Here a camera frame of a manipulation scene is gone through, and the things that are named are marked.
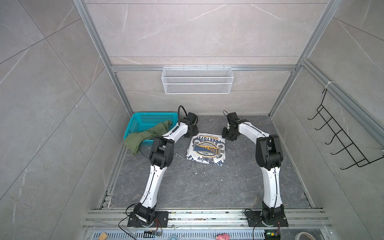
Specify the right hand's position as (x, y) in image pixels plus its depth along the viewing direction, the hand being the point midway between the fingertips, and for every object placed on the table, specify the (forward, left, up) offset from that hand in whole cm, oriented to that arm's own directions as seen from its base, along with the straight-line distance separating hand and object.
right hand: (223, 135), depth 105 cm
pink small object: (-58, +9, +2) cm, 59 cm away
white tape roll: (-59, -26, -1) cm, 64 cm away
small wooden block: (-57, +65, 0) cm, 86 cm away
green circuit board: (-58, -15, -3) cm, 60 cm away
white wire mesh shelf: (+27, +18, +28) cm, 43 cm away
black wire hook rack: (-23, -47, +29) cm, 60 cm away
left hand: (+5, +21, +1) cm, 21 cm away
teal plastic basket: (+13, +61, +3) cm, 63 cm away
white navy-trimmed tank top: (-12, +13, +2) cm, 18 cm away
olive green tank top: (-9, +60, +10) cm, 61 cm away
